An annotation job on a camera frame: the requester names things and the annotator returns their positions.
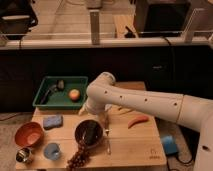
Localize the bunch of dark grapes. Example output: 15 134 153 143
67 140 89 171

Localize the black dish brush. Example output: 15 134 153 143
40 80 65 104

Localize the peach coloured apple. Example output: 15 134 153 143
68 89 80 101

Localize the metal cup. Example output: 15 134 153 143
16 148 34 164

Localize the blue cup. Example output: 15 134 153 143
43 143 61 161

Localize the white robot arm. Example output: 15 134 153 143
83 72 213 171

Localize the green plastic tray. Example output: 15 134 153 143
33 76 88 110

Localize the black chair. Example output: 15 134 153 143
0 0 38 40

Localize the purple bowl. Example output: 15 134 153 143
75 119 103 148

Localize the orange bowl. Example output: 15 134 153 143
15 122 44 147

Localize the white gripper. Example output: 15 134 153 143
78 99 110 136

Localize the blue object on floor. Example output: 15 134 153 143
161 135 179 155

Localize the blue sponge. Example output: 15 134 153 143
43 115 63 130

